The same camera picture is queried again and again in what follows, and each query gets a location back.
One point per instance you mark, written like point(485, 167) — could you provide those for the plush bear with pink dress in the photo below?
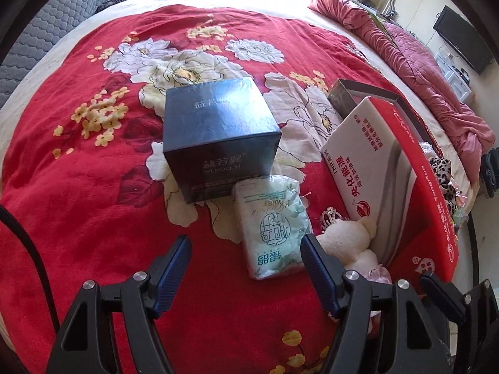
point(347, 241)

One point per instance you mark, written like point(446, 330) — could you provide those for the green cloth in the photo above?
point(376, 15)

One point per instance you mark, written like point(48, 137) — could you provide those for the dark blue box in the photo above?
point(222, 132)

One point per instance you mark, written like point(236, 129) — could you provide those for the leopard print scrunchie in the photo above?
point(440, 171)

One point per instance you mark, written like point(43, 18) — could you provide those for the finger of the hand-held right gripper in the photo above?
point(487, 296)
point(442, 292)

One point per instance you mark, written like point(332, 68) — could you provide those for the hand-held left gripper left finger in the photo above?
point(171, 276)

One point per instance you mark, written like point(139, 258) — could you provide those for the dark shallow tray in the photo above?
point(343, 93)

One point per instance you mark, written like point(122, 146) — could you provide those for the green tissue pack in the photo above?
point(273, 230)

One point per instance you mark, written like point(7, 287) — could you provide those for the red floral blanket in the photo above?
point(78, 187)

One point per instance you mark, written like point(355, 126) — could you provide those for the white drawer cabinet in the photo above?
point(454, 76)

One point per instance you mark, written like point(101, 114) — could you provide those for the black flat television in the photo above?
point(464, 41)

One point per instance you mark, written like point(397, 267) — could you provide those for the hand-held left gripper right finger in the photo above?
point(321, 276)

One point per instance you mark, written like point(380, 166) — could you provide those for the pink quilt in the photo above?
point(421, 70)

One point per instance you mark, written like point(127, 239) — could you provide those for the grey quilted headboard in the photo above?
point(50, 19)

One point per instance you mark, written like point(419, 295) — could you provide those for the red and white box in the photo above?
point(370, 163)

